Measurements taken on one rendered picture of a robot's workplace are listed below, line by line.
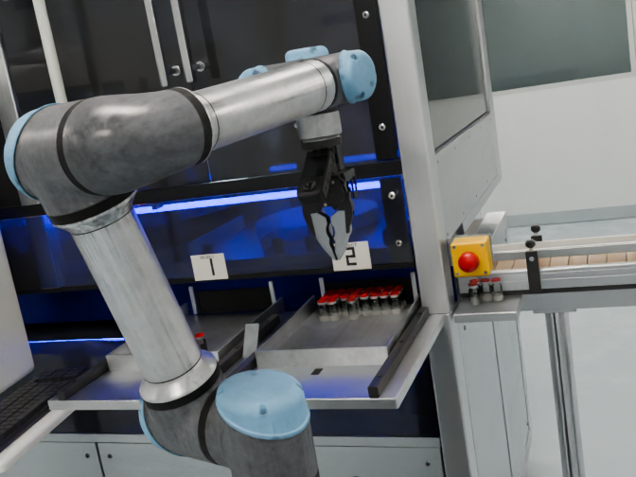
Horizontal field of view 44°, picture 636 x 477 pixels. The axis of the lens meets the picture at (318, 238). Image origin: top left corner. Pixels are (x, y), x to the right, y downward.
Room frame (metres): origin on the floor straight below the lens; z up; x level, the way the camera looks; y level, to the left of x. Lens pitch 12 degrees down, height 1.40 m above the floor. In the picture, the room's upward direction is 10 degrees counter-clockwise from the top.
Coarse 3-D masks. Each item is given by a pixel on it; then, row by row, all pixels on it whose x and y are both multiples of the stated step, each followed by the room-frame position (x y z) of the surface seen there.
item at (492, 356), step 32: (480, 224) 2.35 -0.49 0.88; (480, 352) 1.82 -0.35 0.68; (512, 352) 2.30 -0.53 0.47; (480, 384) 1.77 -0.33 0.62; (512, 384) 2.23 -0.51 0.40; (480, 416) 1.73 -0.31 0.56; (512, 416) 2.16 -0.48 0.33; (32, 448) 1.99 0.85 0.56; (64, 448) 1.95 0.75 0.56; (96, 448) 1.91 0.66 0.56; (128, 448) 1.87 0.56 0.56; (320, 448) 1.68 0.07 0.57; (352, 448) 1.65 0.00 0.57; (384, 448) 1.62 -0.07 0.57; (416, 448) 1.59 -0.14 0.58; (480, 448) 1.68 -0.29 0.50; (512, 448) 2.10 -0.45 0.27
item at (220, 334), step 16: (192, 320) 1.82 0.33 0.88; (208, 320) 1.80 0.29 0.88; (224, 320) 1.78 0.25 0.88; (240, 320) 1.75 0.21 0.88; (256, 320) 1.64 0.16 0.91; (208, 336) 1.67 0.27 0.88; (224, 336) 1.65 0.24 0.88; (240, 336) 1.56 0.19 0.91; (112, 352) 1.57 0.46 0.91; (128, 352) 1.62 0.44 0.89; (224, 352) 1.49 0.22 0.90; (112, 368) 1.55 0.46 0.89; (128, 368) 1.54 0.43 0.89
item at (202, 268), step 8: (192, 256) 1.76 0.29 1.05; (200, 256) 1.75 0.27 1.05; (208, 256) 1.75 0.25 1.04; (216, 256) 1.74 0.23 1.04; (192, 264) 1.76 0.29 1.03; (200, 264) 1.76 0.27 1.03; (208, 264) 1.75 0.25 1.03; (216, 264) 1.74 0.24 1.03; (224, 264) 1.73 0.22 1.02; (200, 272) 1.76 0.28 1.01; (208, 272) 1.75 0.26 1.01; (216, 272) 1.74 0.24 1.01; (224, 272) 1.73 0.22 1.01; (200, 280) 1.76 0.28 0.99
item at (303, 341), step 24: (312, 312) 1.72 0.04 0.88; (408, 312) 1.50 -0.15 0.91; (288, 336) 1.57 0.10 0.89; (312, 336) 1.55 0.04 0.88; (336, 336) 1.53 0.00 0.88; (360, 336) 1.51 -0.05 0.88; (384, 336) 1.48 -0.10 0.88; (264, 360) 1.42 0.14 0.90; (288, 360) 1.40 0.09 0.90; (312, 360) 1.39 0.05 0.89; (336, 360) 1.37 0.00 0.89; (360, 360) 1.35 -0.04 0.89; (384, 360) 1.34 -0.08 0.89
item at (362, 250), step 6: (348, 246) 1.62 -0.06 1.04; (354, 246) 1.62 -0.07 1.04; (360, 246) 1.61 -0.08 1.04; (366, 246) 1.61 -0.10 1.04; (348, 252) 1.62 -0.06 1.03; (360, 252) 1.61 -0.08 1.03; (366, 252) 1.61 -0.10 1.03; (342, 258) 1.63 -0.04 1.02; (348, 258) 1.62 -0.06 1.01; (354, 258) 1.62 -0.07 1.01; (360, 258) 1.62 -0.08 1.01; (366, 258) 1.61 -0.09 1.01; (336, 264) 1.64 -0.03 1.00; (342, 264) 1.63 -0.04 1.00; (360, 264) 1.62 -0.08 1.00; (366, 264) 1.61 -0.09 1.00; (336, 270) 1.64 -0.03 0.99; (342, 270) 1.63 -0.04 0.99
